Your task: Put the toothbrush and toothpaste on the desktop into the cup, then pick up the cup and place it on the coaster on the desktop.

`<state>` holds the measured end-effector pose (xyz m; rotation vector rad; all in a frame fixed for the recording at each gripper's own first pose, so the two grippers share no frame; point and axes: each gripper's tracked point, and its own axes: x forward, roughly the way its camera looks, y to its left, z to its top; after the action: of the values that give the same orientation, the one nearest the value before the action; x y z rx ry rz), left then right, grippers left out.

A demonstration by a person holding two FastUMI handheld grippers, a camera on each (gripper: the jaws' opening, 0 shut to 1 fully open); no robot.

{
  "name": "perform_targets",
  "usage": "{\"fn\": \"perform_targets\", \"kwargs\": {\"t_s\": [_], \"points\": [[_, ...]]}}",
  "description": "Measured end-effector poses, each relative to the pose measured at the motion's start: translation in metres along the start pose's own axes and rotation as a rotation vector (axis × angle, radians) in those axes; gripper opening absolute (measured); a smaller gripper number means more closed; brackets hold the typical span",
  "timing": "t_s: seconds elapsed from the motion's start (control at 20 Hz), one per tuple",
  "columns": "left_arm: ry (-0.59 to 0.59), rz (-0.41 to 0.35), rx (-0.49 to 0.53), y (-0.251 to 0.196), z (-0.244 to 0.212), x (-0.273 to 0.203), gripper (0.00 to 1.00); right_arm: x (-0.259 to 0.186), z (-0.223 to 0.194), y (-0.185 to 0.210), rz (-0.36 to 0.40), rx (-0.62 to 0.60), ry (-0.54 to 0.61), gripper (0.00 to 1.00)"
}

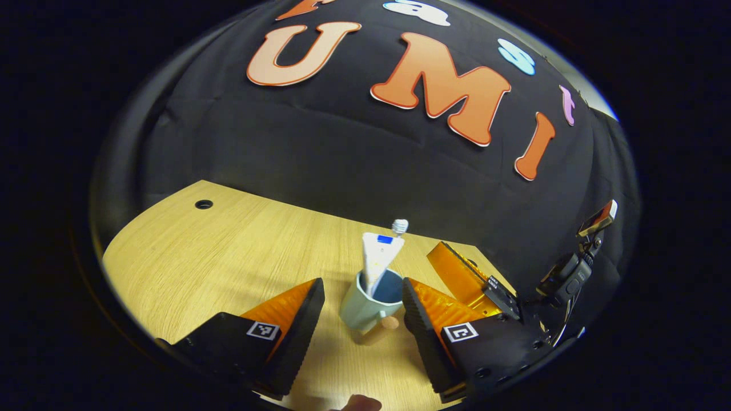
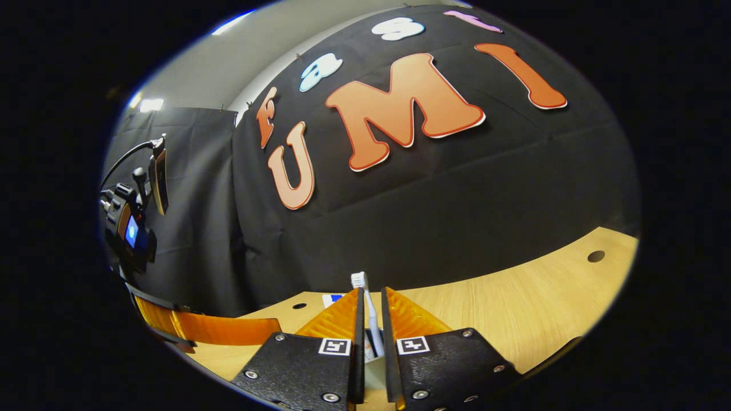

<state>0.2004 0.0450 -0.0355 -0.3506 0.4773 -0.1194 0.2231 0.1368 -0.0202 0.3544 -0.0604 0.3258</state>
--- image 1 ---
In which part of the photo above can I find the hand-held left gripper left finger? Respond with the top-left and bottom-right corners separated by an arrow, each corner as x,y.
155,277 -> 326,401

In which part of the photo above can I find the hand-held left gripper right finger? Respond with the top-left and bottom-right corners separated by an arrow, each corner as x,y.
401,277 -> 555,404

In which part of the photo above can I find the light blue cup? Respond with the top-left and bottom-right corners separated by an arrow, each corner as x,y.
339,268 -> 405,346

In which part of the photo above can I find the white toothpaste tube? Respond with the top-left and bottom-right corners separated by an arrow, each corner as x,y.
362,232 -> 405,298

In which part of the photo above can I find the wooden desktop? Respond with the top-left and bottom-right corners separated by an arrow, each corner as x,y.
102,180 -> 518,411

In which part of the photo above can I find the black backdrop cloth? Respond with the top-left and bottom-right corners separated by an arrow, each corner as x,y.
91,0 -> 640,343

